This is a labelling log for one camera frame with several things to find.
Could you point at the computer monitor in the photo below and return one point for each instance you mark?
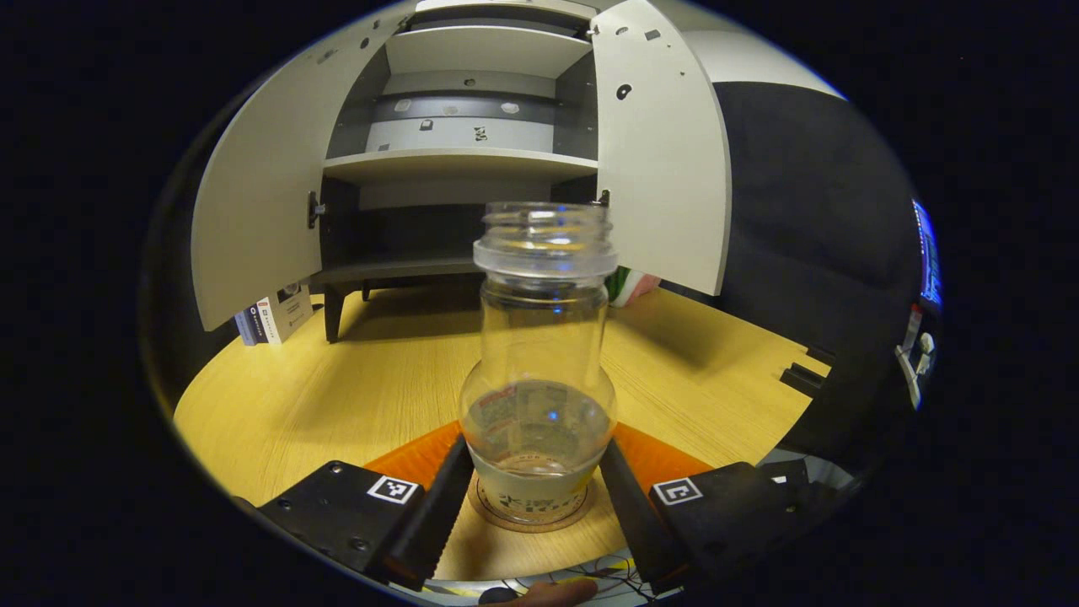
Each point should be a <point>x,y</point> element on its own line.
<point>927,253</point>

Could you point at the white cabinet door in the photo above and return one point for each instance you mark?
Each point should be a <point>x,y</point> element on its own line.
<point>666,169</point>
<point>253,194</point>

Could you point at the green pink packet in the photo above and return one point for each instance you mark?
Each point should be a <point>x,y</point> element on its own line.
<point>628,285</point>

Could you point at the white grey cabinet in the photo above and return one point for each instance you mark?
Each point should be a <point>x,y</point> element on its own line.
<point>455,160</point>

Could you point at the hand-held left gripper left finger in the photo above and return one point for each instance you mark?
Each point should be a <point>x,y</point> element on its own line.
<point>430,514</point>

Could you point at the black metal bracket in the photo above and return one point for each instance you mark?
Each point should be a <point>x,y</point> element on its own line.
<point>805,375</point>

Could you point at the round brown coaster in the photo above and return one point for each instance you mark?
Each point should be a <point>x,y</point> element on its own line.
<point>506,522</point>

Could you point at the black backdrop cloth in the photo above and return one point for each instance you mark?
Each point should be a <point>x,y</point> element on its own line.
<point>809,236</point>

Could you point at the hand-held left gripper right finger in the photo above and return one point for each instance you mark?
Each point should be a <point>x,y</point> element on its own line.
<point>641,523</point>

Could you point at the white plastic device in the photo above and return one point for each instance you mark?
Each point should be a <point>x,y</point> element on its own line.
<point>915,354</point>

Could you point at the clear glass bottle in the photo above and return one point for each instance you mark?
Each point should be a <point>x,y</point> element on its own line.
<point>539,337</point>

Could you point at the dark blue book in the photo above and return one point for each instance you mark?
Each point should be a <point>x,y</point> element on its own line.
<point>245,325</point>

